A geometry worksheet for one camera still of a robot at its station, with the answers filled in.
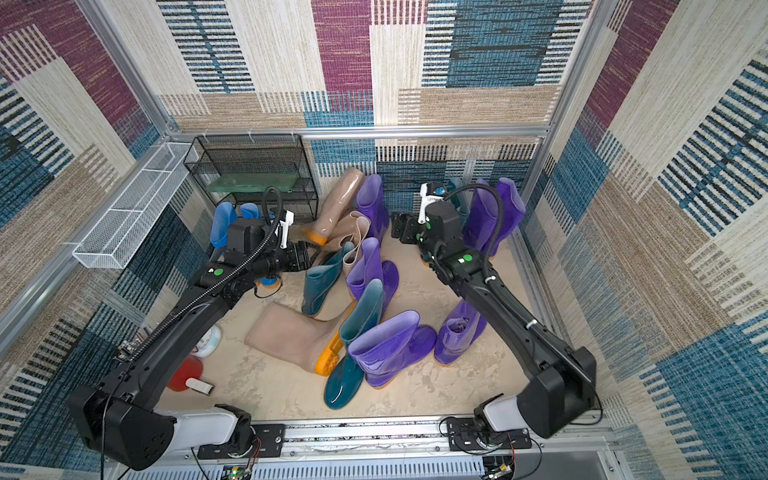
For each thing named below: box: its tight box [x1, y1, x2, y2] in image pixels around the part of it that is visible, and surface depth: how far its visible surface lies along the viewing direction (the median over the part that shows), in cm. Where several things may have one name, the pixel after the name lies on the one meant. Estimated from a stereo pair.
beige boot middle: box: [324, 210, 371, 275], surface depth 87 cm
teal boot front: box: [324, 279, 385, 410], surface depth 81 cm
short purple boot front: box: [348, 310, 437, 388], surface depth 68 cm
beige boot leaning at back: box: [288, 167, 365, 246], surface depth 98 cm
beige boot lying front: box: [245, 301, 358, 377], surface depth 89 cm
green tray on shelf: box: [206, 173, 299, 192], surface depth 106 cm
